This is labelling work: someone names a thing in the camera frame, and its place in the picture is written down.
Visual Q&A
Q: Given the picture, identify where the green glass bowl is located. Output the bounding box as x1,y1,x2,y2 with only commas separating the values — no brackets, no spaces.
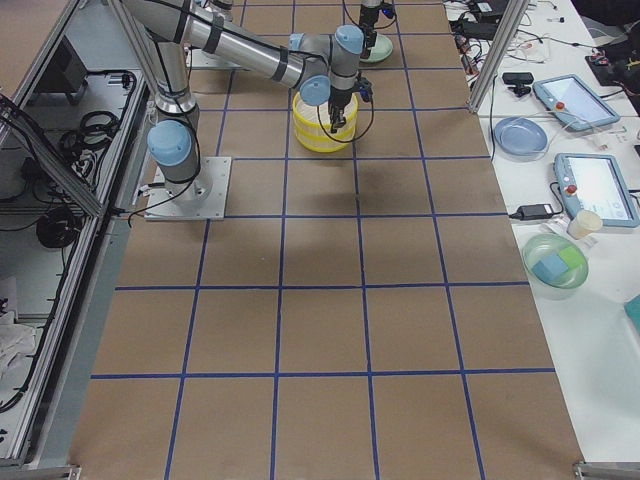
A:
522,233,589,289

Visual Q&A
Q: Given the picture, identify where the green plate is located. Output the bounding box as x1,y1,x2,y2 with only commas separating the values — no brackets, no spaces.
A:
360,33,393,64

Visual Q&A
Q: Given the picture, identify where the blue plate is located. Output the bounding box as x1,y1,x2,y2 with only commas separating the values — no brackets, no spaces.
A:
494,117,548,158

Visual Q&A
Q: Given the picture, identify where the teach pendant tablet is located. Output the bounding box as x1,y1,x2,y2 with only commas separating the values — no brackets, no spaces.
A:
553,153,639,228
532,74,620,131

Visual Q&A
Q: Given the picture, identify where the upper teach pendant tablet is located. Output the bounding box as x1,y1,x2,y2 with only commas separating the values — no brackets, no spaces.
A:
532,74,620,131

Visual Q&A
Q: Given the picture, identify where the black power adapter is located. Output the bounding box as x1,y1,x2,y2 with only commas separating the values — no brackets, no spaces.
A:
508,203,564,221

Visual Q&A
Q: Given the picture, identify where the lower teach pendant tablet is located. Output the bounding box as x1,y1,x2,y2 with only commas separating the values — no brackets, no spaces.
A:
553,153,639,228

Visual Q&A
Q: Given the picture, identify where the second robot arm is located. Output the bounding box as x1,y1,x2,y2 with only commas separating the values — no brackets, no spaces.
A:
358,0,396,63

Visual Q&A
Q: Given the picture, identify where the green sponge block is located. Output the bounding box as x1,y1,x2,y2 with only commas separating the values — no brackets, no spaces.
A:
558,245,586,270

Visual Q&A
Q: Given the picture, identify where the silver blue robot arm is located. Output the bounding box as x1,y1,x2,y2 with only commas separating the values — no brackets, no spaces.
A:
121,1,373,140

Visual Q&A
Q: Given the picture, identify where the yellow rimmed steamer basket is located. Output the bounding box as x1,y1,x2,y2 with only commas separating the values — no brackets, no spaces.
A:
292,93,359,153

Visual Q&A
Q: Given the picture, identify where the cream plastic cup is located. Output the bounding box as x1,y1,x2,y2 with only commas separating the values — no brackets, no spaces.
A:
567,209,603,240

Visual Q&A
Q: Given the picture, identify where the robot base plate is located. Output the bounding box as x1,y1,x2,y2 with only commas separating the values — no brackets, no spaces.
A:
144,157,232,221

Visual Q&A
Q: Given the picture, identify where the black webcam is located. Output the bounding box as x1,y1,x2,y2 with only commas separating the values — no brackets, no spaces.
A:
502,72,534,98

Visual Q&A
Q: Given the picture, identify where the aluminium frame post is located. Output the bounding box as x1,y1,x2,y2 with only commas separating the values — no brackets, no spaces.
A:
467,0,529,113

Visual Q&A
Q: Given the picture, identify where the blue sponge block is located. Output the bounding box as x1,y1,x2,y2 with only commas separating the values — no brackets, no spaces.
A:
531,253,569,285

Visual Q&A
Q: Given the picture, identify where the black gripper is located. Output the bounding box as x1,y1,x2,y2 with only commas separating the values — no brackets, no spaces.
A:
328,74,373,133

